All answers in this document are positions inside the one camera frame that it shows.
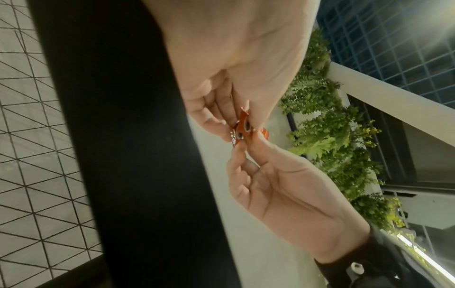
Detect black wrist strap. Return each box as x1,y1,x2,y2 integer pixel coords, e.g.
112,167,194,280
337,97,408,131
314,225,432,288

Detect wire mesh fence panel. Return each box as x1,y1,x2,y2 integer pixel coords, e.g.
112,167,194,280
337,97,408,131
0,0,109,288

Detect white concrete beam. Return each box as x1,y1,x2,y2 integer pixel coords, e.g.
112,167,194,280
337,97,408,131
326,61,455,137

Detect dark framed window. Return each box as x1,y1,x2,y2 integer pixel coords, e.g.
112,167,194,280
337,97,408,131
346,94,455,195

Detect glass grid building facade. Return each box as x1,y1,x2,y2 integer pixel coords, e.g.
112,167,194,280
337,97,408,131
316,0,455,105

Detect black post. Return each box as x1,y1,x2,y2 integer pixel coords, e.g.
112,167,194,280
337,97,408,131
27,0,243,288

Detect small orange plastic clip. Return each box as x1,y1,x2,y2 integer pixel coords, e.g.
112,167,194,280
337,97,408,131
229,107,272,148

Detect person's right hand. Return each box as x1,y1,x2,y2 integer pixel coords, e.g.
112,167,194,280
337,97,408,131
226,132,372,264

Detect green fern plants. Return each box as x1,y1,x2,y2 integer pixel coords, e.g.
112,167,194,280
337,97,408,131
279,28,427,254

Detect person's left hand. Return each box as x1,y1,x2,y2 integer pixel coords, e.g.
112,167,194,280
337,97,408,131
141,0,318,143

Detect bright light strip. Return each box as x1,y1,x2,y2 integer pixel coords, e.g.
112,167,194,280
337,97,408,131
391,231,455,283

